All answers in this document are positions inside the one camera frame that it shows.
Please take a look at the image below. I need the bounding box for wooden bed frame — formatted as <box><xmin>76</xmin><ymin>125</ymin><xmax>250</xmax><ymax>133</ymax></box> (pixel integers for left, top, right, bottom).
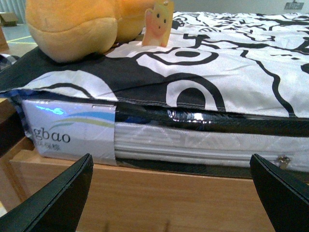
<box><xmin>0</xmin><ymin>99</ymin><xmax>273</xmax><ymax>232</ymax></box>

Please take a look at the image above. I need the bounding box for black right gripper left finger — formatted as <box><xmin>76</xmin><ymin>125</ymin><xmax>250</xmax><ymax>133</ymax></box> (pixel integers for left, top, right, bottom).
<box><xmin>0</xmin><ymin>154</ymin><xmax>94</xmax><ymax>232</ymax></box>

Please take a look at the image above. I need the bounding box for black and white bedsheet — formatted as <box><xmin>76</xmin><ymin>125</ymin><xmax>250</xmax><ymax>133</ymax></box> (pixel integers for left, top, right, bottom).
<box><xmin>0</xmin><ymin>12</ymin><xmax>309</xmax><ymax>118</ymax></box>

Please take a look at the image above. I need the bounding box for cardboard box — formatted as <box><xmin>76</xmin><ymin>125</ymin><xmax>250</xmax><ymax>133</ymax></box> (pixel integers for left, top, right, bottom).
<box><xmin>0</xmin><ymin>12</ymin><xmax>18</xmax><ymax>27</ymax></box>

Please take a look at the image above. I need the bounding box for yellow plush dinosaur toy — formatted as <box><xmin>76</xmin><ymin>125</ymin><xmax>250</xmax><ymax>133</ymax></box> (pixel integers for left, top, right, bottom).
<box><xmin>25</xmin><ymin>0</ymin><xmax>155</xmax><ymax>63</ymax></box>

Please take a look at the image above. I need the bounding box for yellow cartoon hang tag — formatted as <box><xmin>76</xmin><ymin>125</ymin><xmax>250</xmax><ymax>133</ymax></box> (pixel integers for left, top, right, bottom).
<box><xmin>142</xmin><ymin>0</ymin><xmax>174</xmax><ymax>47</ymax></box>

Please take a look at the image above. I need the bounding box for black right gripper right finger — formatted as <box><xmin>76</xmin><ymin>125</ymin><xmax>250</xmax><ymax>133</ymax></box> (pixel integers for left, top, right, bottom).
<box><xmin>250</xmin><ymin>154</ymin><xmax>309</xmax><ymax>232</ymax></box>

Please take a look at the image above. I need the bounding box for plastic-wrapped white mattress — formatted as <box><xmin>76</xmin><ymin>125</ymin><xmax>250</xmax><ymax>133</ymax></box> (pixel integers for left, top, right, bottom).
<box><xmin>10</xmin><ymin>92</ymin><xmax>309</xmax><ymax>181</ymax></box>

